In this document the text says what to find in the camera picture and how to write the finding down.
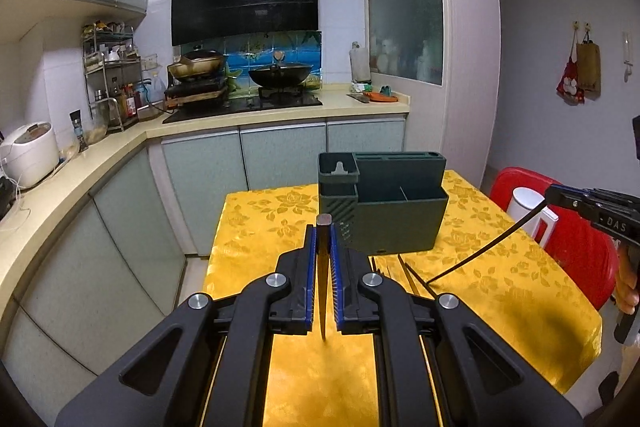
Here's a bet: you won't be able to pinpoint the brown hanging bag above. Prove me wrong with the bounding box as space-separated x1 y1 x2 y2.
576 25 601 96

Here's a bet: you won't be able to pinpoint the orange cloth on counter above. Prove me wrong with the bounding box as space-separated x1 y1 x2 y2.
364 91 399 103

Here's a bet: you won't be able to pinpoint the metal spice rack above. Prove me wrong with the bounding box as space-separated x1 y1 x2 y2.
80 20 149 132

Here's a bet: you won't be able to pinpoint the black wok on stove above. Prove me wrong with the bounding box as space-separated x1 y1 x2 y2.
248 64 311 89

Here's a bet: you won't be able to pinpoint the dark green utensil holder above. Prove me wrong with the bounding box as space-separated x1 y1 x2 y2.
318 152 449 255

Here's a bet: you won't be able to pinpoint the brown chopstick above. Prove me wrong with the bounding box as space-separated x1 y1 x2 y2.
316 213 332 340

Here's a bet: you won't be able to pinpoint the red plastic chair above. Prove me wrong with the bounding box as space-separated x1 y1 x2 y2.
489 167 618 310

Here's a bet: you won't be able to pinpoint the yellow floral tablecloth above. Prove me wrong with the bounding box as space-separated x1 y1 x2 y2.
203 171 602 426

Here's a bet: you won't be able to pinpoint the lower kitchen cabinets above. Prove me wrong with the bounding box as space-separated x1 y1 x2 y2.
0 115 407 427

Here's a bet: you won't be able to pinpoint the white rice cooker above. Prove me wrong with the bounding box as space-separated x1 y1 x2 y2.
1 121 60 190

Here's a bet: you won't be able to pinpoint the person's right hand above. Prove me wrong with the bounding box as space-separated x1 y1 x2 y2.
614 243 639 315

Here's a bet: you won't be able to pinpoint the red hanging cloth bag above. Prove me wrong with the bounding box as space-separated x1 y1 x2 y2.
556 28 586 105

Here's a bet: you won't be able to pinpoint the black chopstick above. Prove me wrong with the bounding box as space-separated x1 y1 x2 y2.
427 198 547 287

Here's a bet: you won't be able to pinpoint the black glass cooktop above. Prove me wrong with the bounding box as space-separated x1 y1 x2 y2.
164 90 322 124

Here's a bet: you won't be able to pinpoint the dark chopstick on table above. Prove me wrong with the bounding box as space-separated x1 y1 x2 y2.
397 254 437 299

